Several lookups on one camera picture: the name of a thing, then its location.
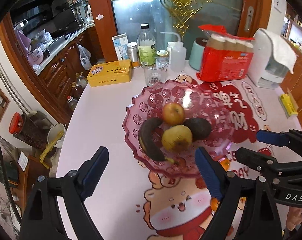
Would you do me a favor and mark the hand holding right gripper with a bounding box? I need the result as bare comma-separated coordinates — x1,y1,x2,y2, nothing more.
286,206,302,231

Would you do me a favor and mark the yellow tissue pack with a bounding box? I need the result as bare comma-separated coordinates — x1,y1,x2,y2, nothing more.
279,94,298,119

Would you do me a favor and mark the white water dispenser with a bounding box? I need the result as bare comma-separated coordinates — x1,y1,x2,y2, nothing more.
248,28,290,89

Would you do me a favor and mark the dark avocado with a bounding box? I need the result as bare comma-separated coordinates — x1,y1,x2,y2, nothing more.
183,118,212,141

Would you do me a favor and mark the white cloth on dispenser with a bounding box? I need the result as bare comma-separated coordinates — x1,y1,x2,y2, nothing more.
263,29,297,74

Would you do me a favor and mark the printed pink tablecloth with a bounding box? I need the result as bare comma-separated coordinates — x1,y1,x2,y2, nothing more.
57,67,301,239

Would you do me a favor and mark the yellow pear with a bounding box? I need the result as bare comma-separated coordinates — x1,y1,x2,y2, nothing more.
161,125,193,152

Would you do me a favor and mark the red yellow apple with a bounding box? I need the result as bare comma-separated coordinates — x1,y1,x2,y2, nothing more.
162,102,185,126

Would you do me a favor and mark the red drink multipack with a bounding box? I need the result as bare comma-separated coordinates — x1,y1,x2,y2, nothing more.
197,24,255,82

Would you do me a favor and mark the blackened banana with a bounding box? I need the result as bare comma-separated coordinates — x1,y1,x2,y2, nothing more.
138,117,175,164

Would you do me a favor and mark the teal canister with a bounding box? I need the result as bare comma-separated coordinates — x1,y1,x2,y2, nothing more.
189,37,208,71

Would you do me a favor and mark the pink glass fruit plate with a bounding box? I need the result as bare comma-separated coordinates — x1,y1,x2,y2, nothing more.
123,80,235,178

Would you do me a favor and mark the white squeeze bottle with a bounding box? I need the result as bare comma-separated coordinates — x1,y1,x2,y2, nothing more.
160,31,187,73

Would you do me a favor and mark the clear glass cup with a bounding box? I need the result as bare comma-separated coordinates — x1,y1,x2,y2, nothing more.
142,61,168,87

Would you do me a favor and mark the small glass jar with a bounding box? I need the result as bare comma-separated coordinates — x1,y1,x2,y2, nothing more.
156,50,169,68

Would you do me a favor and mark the yellow tin box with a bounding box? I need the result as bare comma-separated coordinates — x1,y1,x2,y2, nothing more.
86,60,132,87

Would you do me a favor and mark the clear bottle black cap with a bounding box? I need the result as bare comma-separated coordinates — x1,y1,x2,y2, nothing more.
137,23,156,66

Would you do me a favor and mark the silver orange tin can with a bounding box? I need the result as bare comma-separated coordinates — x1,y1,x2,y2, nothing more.
127,42,141,68

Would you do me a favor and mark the white blue paper box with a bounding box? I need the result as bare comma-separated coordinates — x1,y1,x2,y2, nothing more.
112,33,129,60

